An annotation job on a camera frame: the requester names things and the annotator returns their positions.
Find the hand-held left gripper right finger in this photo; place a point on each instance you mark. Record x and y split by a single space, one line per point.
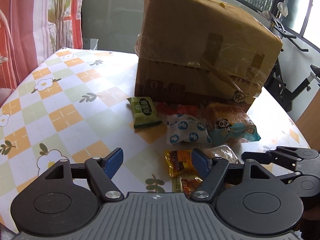
201 163

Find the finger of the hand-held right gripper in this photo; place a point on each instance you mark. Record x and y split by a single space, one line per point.
265 158
295 153

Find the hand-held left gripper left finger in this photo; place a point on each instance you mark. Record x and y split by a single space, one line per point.
113 163

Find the glossy yellow snack packet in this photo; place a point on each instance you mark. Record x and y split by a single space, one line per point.
178 162

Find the panda print bread packet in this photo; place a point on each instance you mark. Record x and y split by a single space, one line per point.
232 122

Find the red snack packet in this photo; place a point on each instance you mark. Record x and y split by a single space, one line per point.
165 108

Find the brown cardboard box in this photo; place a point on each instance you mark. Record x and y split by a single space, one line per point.
175 80

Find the clear wrapped pastry packet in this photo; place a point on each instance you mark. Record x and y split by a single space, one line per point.
222 153

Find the yellow orange labelled packet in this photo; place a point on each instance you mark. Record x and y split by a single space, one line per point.
186 183

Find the white blue dotted packet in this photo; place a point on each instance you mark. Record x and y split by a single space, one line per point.
187 132

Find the green snack packet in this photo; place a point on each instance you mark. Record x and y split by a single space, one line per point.
145 112

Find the black exercise bike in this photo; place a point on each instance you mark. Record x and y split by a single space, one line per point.
287 80

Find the white plastic bin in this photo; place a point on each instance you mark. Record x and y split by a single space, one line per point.
90 43

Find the dark framed window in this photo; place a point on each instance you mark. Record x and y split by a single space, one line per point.
301 25

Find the white cloth on bike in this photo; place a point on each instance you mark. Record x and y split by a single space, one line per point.
283 8

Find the plant print curtain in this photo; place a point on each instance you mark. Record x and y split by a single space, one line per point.
30 30

